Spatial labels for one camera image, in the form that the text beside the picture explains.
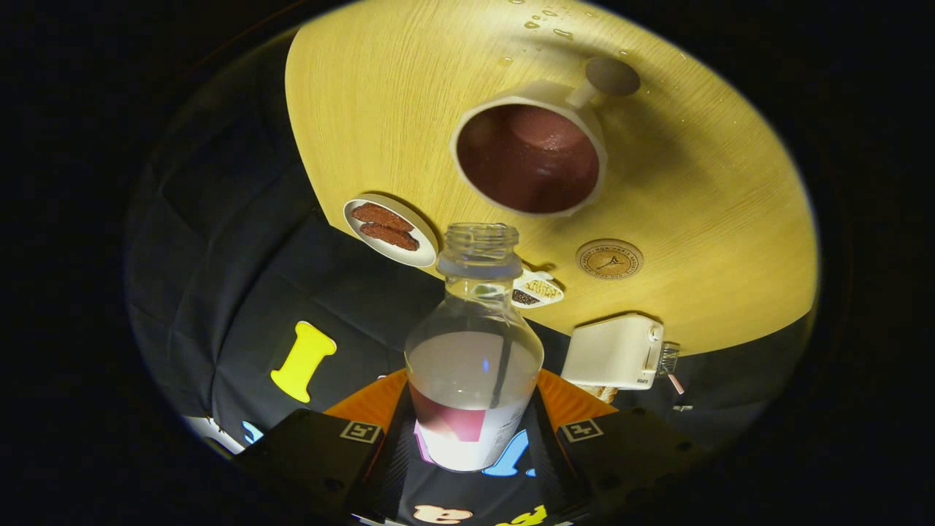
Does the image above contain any wooden table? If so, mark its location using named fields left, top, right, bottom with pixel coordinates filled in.
left=285, top=0, right=819, bottom=359

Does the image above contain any white oval plate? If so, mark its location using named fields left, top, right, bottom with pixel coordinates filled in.
left=343, top=194, right=439, bottom=268

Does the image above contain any black backdrop cloth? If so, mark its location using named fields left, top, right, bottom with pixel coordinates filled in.
left=124, top=29, right=812, bottom=526

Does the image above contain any clear plastic juice bottle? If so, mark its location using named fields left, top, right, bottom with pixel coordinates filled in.
left=404, top=223, right=545, bottom=473

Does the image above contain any white toaster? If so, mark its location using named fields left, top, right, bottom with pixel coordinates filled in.
left=561, top=313, right=665, bottom=391

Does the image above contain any reddish brown meat piece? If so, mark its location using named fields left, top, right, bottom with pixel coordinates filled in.
left=359, top=222, right=420, bottom=252
left=351, top=202, right=414, bottom=232

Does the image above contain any beige cup with pink inside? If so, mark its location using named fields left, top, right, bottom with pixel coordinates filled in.
left=449, top=57, right=642, bottom=218

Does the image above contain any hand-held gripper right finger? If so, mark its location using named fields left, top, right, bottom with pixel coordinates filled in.
left=524, top=369, right=709, bottom=523

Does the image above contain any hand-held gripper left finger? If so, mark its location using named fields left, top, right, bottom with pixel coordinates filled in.
left=234, top=369, right=417, bottom=523

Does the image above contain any small white divided dish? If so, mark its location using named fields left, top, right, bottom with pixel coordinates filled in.
left=511, top=269, right=565, bottom=309

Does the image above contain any round wooden coaster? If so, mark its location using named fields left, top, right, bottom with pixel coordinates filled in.
left=576, top=238, right=644, bottom=280

